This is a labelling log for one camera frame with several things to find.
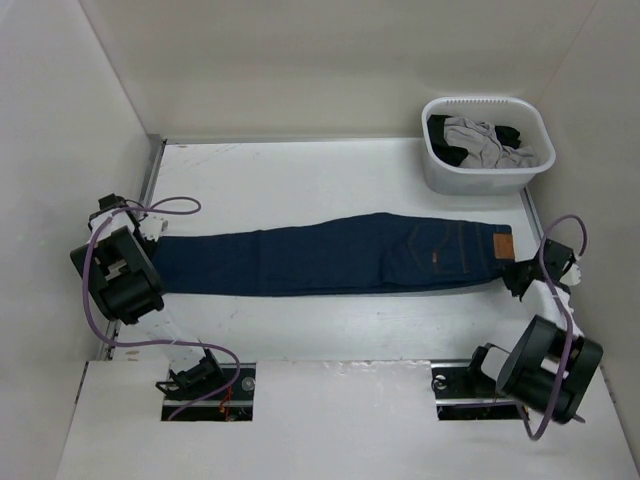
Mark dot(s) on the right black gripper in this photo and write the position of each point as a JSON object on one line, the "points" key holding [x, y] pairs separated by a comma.
{"points": [[509, 272]]}

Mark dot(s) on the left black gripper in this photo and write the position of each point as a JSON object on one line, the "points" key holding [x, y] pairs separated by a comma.
{"points": [[153, 246]]}

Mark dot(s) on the dark blue denim trousers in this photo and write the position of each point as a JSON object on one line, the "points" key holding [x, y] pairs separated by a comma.
{"points": [[378, 253]]}

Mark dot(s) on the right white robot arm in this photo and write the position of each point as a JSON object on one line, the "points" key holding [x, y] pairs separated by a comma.
{"points": [[551, 343]]}

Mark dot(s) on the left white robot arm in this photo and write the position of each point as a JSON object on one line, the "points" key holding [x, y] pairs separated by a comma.
{"points": [[119, 278]]}

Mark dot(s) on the grey garment in basket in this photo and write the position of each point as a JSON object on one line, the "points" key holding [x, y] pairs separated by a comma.
{"points": [[482, 145]]}

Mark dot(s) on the black garment in basket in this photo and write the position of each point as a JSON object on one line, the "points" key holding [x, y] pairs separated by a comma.
{"points": [[435, 125]]}

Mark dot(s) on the white plastic laundry basket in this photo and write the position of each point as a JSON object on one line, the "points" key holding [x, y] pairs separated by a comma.
{"points": [[496, 110]]}

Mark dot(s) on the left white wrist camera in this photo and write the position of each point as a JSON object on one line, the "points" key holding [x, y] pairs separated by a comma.
{"points": [[152, 227]]}

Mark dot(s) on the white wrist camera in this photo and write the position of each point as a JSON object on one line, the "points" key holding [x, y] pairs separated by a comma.
{"points": [[152, 227], [572, 275]]}

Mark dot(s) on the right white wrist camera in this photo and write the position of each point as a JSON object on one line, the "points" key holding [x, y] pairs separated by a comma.
{"points": [[572, 275]]}

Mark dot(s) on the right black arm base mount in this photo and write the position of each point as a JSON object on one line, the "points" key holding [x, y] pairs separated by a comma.
{"points": [[463, 392]]}

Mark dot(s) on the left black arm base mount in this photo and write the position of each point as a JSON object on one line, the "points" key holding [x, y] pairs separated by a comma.
{"points": [[209, 392]]}

